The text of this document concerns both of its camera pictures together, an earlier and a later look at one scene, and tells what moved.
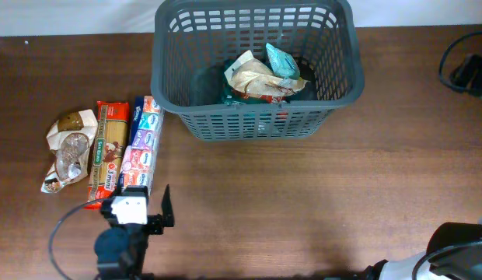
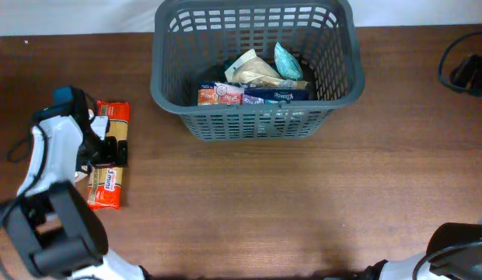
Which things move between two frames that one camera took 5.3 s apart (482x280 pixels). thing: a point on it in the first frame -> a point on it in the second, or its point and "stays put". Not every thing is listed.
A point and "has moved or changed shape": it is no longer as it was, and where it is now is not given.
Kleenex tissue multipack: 140,159 -> 221,93
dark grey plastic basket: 192,41 stays put
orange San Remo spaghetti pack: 111,136 stays put
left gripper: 157,221 -> 111,157
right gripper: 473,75 stays put
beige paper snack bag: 251,76 stays put
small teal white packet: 284,63 has moved or changed shape
